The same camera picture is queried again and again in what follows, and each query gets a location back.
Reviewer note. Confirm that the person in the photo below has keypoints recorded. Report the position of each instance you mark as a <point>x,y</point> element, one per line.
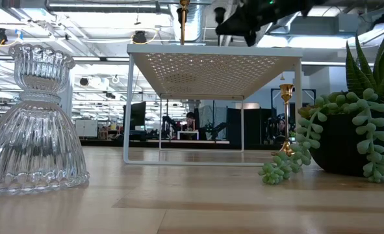
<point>281,125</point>
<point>190,117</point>

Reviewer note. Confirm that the black monitor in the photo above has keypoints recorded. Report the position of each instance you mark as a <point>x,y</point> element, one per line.
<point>136,113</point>

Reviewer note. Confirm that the white perforated metal shelf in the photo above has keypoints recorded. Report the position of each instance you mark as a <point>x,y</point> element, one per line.
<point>211,50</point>

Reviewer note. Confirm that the black room divider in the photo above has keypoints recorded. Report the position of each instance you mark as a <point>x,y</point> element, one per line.
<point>248,126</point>

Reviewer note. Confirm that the silver ventilation duct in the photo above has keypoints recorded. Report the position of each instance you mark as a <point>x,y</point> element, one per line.
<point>196,19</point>

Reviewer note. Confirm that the small white background shelf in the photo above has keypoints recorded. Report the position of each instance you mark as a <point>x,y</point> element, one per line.
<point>187,132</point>

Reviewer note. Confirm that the black plant pot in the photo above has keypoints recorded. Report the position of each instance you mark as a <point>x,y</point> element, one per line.
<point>338,146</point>

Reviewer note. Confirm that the trailing green bead succulent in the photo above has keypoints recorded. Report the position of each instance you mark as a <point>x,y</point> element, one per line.
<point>273,172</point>

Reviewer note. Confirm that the gold candlestick holder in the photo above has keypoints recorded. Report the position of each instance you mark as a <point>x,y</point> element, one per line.
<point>184,32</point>
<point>286,92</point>

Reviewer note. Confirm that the white cabinet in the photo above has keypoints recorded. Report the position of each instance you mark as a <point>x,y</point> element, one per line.
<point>86,128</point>

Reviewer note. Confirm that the clear ribbed glass candle holder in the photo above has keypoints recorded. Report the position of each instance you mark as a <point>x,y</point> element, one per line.
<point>32,146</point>

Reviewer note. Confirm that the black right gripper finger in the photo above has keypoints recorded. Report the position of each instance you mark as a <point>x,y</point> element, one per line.
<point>250,37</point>
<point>232,27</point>

